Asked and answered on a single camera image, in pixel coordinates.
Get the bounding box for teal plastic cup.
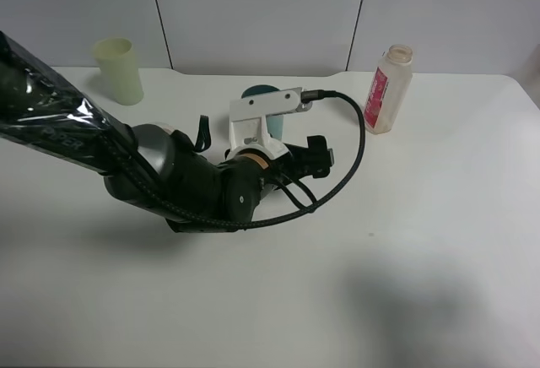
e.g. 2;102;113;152
241;84;284;140

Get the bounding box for clear bottle pink label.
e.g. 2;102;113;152
363;44;413;134

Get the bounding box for pale green plastic cup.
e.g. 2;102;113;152
92;37;144;106

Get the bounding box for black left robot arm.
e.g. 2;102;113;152
1;36;333;233

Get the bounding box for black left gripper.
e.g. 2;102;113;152
259;135;334;198

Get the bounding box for wrist camera on white bracket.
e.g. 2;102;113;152
225;87;312;160

